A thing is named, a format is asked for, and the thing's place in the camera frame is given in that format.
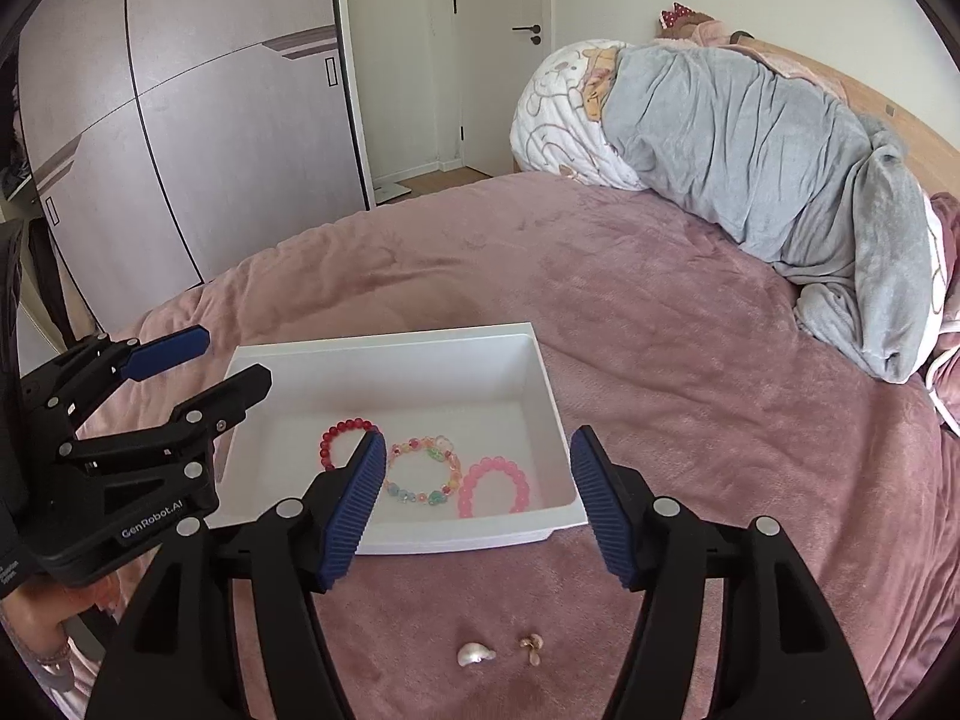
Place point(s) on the grey fleece blanket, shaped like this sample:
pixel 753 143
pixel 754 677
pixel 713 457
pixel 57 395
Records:
pixel 750 142

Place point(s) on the white plastic tray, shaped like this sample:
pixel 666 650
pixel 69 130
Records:
pixel 450 390

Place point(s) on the small beige earrings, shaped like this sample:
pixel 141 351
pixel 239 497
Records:
pixel 532 649

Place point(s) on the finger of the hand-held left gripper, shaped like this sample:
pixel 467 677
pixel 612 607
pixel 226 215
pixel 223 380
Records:
pixel 169 351
pixel 225 394

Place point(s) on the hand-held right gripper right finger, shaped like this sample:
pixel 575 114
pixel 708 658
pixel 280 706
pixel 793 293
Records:
pixel 600 514

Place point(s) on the grey sliding door wardrobe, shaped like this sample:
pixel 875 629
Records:
pixel 187 127

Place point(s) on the plush toy with red bow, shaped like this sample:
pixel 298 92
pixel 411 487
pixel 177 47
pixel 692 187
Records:
pixel 675 15

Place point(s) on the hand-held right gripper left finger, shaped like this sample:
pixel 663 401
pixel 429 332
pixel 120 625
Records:
pixel 351 514

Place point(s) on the white cartoon printed quilt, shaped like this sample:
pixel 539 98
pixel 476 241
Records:
pixel 555 105

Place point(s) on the light pink pillow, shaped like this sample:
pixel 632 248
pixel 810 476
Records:
pixel 720 34

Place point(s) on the white room door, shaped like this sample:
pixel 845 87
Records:
pixel 495 90

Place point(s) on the pink plush bed blanket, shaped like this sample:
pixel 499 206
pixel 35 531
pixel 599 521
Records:
pixel 675 390

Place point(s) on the person's left hand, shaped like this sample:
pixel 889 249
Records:
pixel 45 611

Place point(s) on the white shell hair clip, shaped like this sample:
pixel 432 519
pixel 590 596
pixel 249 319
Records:
pixel 474 654

